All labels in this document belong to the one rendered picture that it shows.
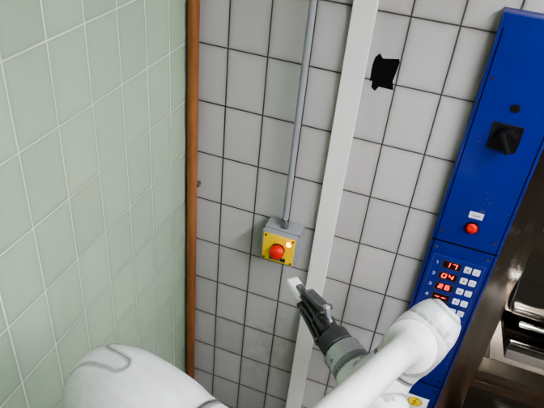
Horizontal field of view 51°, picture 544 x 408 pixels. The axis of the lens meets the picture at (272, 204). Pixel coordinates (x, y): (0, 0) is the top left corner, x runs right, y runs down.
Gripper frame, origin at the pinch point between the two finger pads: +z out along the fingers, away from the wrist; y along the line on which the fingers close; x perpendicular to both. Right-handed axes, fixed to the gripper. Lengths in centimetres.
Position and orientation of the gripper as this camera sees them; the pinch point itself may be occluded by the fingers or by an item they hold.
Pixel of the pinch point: (298, 288)
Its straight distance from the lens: 142.7
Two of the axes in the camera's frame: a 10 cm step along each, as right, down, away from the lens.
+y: -0.9, 8.1, 5.8
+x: 9.0, -1.8, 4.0
